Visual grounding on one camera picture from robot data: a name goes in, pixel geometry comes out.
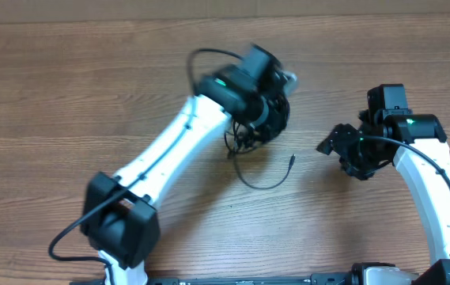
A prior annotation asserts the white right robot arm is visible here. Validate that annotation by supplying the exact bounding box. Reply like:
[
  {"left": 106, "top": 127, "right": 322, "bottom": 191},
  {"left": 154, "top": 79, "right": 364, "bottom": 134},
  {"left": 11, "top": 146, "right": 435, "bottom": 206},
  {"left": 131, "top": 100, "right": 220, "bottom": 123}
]
[{"left": 316, "top": 109, "right": 450, "bottom": 284}]

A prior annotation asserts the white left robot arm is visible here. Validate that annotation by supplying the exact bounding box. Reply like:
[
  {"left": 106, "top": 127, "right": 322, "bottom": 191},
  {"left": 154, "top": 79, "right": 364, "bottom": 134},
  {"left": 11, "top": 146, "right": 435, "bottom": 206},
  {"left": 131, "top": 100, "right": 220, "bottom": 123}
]
[{"left": 81, "top": 64, "right": 298, "bottom": 284}]

